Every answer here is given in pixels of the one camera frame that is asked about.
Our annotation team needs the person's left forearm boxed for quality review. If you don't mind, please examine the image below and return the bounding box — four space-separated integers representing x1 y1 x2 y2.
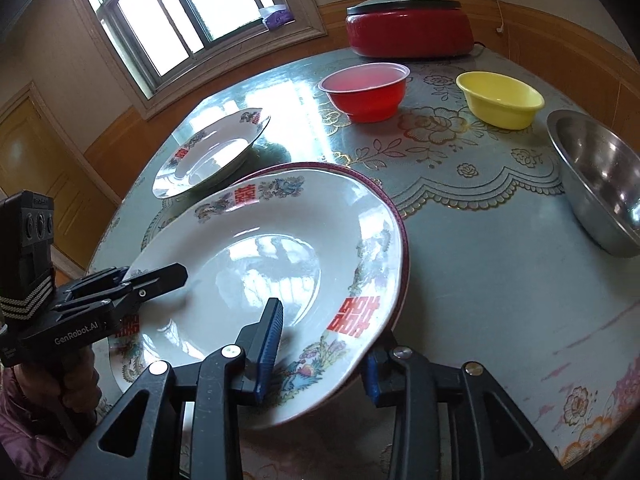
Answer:
0 365 81 480

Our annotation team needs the purple packet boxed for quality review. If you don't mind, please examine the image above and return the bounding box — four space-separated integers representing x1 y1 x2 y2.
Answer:
260 4 296 30

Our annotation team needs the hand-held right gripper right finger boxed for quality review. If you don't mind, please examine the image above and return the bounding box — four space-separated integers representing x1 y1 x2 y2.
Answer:
364 332 571 480

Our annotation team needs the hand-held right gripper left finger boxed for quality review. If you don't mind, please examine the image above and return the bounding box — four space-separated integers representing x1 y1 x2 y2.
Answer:
60 297 286 480

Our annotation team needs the window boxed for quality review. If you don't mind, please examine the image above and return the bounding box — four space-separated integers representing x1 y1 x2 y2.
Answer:
70 0 328 118

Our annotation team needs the pink-rimmed plate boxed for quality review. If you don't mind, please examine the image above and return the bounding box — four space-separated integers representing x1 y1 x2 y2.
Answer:
232 161 412 411

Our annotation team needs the floral tablecloth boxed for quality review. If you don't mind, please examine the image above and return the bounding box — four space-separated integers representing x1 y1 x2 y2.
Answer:
87 47 640 480

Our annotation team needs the stainless steel bowl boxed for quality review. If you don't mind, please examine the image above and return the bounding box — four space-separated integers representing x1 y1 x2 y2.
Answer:
546 109 640 258

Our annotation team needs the large white floral plate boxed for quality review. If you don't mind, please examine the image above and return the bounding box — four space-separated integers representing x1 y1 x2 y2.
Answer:
106 169 407 428

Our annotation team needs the red electric cooker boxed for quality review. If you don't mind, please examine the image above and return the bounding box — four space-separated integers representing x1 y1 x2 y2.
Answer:
345 7 476 58

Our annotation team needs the person's left hand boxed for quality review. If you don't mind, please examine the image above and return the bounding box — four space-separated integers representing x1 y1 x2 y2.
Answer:
12 345 103 428

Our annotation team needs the wooden door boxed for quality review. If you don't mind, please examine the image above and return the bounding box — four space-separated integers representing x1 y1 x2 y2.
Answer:
0 82 118 271

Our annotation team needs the yellow plastic bowl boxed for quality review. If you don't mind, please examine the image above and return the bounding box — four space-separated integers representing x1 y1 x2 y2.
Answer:
455 71 546 130

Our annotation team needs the small white floral plate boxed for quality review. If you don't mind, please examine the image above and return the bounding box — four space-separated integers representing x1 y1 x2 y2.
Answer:
151 107 272 200

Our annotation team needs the red plastic bowl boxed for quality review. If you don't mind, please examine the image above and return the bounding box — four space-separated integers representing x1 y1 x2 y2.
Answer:
318 62 411 123

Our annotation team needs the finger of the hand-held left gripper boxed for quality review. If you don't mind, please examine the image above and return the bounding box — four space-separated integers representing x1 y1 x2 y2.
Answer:
117 261 189 317
52 267 132 311

